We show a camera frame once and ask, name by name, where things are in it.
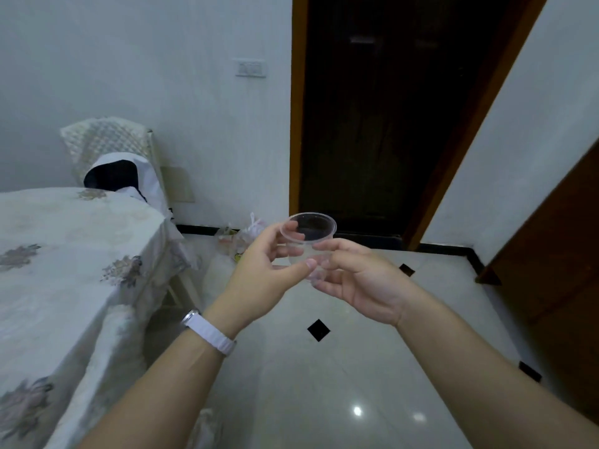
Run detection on floral white tablecloth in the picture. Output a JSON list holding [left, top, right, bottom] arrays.
[[0, 187, 199, 449]]

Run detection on person's left forearm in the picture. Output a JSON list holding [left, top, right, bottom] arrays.
[[76, 317, 235, 449]]

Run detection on clear plastic bag with items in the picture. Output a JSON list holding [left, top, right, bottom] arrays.
[[214, 212, 268, 265]]

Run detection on clear plastic cup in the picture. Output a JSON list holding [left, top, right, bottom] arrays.
[[279, 212, 338, 282]]

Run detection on dark wooden door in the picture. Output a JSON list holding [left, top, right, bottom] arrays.
[[299, 0, 532, 239]]

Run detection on white bag with black contents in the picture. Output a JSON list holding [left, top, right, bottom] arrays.
[[83, 152, 165, 208]]

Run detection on white wall light switch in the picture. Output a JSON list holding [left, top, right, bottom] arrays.
[[234, 58, 267, 79]]

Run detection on person's right forearm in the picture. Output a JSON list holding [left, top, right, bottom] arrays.
[[397, 294, 599, 449]]

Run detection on person's left hand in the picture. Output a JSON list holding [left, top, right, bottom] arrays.
[[205, 221, 318, 340]]

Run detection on orange wooden door frame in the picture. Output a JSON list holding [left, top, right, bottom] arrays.
[[288, 0, 549, 252]]

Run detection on person's right hand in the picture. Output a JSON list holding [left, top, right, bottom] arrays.
[[311, 238, 423, 328]]

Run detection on brown wooden cabinet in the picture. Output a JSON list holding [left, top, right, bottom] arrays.
[[475, 139, 599, 427]]

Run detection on chair with patterned cover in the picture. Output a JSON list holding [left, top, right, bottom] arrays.
[[59, 117, 203, 310]]

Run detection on white wristwatch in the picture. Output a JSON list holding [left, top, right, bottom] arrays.
[[181, 309, 237, 357]]

